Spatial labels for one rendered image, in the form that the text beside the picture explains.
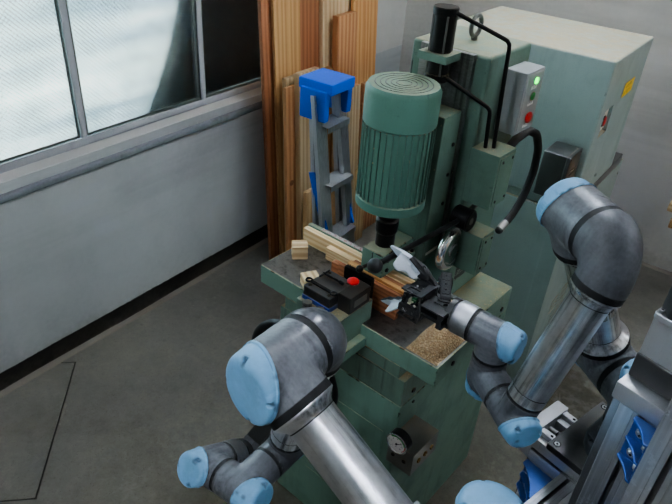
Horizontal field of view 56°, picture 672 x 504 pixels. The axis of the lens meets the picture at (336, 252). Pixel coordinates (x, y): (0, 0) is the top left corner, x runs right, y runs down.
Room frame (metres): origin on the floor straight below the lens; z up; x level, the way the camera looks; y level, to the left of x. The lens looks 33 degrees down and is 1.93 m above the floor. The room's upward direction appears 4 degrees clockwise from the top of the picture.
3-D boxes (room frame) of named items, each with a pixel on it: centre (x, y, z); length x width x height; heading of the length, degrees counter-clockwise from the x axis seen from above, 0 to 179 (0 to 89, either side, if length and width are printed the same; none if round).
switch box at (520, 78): (1.57, -0.44, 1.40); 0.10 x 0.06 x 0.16; 141
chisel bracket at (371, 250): (1.42, -0.14, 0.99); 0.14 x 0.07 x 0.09; 141
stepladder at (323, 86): (2.35, 0.04, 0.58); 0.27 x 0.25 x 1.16; 57
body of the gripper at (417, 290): (1.10, -0.21, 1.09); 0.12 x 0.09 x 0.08; 52
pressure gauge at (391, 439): (1.08, -0.20, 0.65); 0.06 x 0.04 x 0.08; 51
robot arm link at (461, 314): (1.05, -0.28, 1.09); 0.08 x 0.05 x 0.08; 142
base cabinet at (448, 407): (1.50, -0.20, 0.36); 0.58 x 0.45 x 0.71; 141
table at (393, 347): (1.32, -0.06, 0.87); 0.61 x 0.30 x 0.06; 51
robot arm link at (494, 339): (1.00, -0.34, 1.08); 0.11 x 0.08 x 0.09; 52
